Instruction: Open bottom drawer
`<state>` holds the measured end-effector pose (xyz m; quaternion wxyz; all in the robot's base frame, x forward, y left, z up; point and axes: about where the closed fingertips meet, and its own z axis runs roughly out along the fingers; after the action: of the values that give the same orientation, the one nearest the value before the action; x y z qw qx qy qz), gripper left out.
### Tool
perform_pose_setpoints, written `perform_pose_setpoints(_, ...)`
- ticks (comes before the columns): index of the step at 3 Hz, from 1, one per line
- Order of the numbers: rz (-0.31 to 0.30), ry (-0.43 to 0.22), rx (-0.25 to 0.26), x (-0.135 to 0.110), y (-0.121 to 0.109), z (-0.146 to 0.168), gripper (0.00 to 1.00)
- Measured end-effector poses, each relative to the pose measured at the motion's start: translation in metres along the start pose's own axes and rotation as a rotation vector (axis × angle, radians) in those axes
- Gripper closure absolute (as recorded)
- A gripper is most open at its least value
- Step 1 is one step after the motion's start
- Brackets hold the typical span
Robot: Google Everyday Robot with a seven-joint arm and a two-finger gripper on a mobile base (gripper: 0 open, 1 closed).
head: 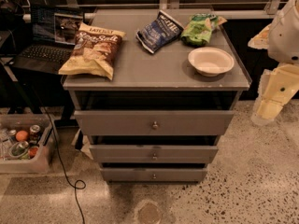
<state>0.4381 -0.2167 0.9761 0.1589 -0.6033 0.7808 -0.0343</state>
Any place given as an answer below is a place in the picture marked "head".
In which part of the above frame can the grey bottom drawer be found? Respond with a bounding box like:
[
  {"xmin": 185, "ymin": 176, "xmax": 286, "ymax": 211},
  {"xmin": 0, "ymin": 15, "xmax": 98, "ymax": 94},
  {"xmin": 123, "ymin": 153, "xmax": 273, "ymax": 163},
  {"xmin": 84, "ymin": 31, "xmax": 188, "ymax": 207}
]
[{"xmin": 101, "ymin": 168, "xmax": 207, "ymax": 182}]

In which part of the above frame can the grey drawer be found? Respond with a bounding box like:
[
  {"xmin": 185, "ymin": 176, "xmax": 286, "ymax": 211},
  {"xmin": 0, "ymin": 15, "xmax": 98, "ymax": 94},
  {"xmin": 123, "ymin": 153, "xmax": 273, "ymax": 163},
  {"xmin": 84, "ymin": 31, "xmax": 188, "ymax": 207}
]
[
  {"xmin": 101, "ymin": 168, "xmax": 207, "ymax": 182},
  {"xmin": 75, "ymin": 110, "xmax": 234, "ymax": 136},
  {"xmin": 90, "ymin": 145, "xmax": 218, "ymax": 163}
]

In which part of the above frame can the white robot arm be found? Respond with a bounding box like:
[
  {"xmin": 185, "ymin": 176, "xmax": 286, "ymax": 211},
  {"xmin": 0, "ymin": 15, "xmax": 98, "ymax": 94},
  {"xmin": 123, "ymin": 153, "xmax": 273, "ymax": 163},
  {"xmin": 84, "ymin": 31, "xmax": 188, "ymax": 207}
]
[{"xmin": 248, "ymin": 0, "xmax": 299, "ymax": 125}]

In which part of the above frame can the grey drawer cabinet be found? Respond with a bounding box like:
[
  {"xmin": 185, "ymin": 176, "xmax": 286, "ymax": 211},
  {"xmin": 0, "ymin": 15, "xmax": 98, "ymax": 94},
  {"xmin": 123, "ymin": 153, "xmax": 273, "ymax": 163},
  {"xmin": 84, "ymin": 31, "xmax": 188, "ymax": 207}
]
[{"xmin": 64, "ymin": 9, "xmax": 251, "ymax": 172}]

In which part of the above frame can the grey middle drawer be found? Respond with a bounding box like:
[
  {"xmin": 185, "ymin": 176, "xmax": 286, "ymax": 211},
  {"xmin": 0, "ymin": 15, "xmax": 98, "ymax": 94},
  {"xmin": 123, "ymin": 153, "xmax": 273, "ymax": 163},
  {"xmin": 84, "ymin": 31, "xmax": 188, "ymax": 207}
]
[{"xmin": 90, "ymin": 145, "xmax": 218, "ymax": 163}]

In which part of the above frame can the grey top drawer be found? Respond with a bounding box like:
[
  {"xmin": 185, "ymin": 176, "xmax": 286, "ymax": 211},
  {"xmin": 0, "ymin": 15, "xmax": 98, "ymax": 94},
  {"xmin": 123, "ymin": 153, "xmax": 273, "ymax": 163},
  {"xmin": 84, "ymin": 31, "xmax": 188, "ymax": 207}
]
[{"xmin": 75, "ymin": 110, "xmax": 234, "ymax": 136}]

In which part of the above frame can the white paper bowl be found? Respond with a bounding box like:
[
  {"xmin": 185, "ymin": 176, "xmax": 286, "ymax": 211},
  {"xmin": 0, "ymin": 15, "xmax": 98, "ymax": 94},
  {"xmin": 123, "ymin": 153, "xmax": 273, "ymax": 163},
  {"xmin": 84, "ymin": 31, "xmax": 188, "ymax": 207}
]
[{"xmin": 188, "ymin": 47, "xmax": 235, "ymax": 77}]

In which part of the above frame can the green chips bag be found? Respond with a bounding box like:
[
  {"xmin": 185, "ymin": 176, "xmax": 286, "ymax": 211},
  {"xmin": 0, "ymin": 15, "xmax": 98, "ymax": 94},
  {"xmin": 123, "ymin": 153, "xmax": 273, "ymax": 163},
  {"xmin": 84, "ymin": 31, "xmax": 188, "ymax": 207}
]
[{"xmin": 180, "ymin": 13, "xmax": 227, "ymax": 47}]

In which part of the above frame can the blue chips bag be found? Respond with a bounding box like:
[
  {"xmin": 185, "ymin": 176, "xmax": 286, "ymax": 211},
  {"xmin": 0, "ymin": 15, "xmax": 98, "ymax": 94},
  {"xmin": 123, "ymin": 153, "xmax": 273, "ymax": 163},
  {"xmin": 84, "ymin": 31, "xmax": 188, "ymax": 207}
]
[{"xmin": 135, "ymin": 10, "xmax": 184, "ymax": 54}]

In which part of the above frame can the sea salt chips bag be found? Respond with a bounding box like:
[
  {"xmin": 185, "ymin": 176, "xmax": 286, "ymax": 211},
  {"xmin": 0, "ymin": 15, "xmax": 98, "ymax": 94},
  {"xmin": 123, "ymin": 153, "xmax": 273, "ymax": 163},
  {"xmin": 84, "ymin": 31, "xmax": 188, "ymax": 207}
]
[{"xmin": 59, "ymin": 23, "xmax": 125, "ymax": 80}]

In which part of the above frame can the black laptop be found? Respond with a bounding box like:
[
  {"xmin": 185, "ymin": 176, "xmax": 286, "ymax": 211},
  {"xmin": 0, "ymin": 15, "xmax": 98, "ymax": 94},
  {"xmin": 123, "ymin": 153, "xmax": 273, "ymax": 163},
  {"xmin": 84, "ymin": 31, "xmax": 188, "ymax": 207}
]
[{"xmin": 12, "ymin": 5, "xmax": 84, "ymax": 74}]

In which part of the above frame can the soda can in bin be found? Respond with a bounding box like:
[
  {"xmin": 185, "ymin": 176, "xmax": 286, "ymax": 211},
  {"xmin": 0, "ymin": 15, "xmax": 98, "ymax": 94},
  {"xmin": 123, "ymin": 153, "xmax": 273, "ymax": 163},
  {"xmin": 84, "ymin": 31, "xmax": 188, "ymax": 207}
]
[{"xmin": 29, "ymin": 124, "xmax": 41, "ymax": 141}]

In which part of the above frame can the red can in bin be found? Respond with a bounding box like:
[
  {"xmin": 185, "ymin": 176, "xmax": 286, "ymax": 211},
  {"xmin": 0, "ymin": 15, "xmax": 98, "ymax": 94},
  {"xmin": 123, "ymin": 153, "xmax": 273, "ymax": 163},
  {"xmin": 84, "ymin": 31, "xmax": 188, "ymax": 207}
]
[{"xmin": 28, "ymin": 146, "xmax": 38, "ymax": 159}]

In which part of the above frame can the clear plastic storage bin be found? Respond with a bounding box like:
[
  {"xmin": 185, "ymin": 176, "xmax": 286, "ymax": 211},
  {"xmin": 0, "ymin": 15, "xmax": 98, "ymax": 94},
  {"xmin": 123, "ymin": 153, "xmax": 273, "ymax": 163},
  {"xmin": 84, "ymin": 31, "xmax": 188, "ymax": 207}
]
[{"xmin": 0, "ymin": 114, "xmax": 58, "ymax": 174}]

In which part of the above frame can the orange fruit in bin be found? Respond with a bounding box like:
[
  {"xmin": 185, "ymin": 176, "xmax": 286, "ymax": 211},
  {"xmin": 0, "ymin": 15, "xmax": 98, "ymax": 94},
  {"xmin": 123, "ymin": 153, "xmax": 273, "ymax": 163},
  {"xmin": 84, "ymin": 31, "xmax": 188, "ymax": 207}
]
[{"xmin": 15, "ymin": 130, "xmax": 29, "ymax": 141}]

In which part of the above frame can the green can in bin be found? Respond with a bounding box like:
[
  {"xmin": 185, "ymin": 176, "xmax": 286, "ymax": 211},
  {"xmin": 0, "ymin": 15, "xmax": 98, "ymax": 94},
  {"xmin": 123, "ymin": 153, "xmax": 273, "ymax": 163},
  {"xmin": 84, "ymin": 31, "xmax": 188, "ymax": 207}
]
[{"xmin": 8, "ymin": 141, "xmax": 29, "ymax": 159}]

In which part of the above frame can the black power cable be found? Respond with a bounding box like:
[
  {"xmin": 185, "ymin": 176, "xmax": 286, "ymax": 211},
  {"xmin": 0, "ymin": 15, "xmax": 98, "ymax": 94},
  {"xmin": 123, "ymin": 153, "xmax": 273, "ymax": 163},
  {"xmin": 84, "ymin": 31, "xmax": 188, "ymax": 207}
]
[{"xmin": 29, "ymin": 84, "xmax": 87, "ymax": 224}]

